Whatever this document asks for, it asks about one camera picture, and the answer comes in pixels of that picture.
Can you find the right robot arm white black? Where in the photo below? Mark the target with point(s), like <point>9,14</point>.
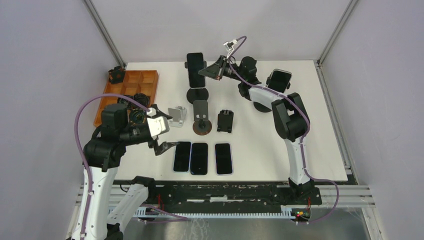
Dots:
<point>290,117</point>

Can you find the aluminium frame rail left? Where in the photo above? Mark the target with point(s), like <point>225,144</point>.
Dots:
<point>90,6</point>

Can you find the black round object in tray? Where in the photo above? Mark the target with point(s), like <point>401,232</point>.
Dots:
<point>142,99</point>

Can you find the phone stand brown round base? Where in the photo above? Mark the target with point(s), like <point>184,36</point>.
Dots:
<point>202,125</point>

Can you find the black folding phone stand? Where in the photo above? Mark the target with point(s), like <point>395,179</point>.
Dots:
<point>225,121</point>

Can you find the phone with white case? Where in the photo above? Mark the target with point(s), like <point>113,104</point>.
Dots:
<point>279,80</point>
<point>223,159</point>

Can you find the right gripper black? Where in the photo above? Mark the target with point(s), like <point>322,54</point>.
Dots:
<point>214,70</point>

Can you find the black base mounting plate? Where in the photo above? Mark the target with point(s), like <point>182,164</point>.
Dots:
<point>230,197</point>

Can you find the phone with white case centre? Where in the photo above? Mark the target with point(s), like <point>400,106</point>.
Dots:
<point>223,159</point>

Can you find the aluminium frame rail right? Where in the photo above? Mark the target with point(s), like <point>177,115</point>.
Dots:
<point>338,29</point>

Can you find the small black orange clamp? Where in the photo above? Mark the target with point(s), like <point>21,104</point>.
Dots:
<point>116,75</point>

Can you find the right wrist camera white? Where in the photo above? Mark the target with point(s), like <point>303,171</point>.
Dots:
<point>230,47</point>

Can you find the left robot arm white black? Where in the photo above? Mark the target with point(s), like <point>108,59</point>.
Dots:
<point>102,155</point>

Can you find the silver folding phone stand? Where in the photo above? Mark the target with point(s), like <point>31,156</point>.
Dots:
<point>178,116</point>

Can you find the aluminium frame rail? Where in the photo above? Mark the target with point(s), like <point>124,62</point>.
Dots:
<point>90,6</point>
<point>338,29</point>

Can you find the black phone stand right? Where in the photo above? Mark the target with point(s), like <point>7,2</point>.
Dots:
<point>261,108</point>

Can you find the wooden compartment tray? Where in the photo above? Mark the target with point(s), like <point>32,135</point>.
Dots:
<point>135,81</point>

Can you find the phone with light blue case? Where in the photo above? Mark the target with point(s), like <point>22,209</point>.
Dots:
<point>181,163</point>

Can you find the white slotted cable duct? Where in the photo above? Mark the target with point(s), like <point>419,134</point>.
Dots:
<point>285,213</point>

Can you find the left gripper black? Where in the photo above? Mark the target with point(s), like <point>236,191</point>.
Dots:
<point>153,142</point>

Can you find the phone with white case right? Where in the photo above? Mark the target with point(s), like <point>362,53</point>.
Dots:
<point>279,80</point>

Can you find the black phone dark case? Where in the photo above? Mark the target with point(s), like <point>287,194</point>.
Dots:
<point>199,159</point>

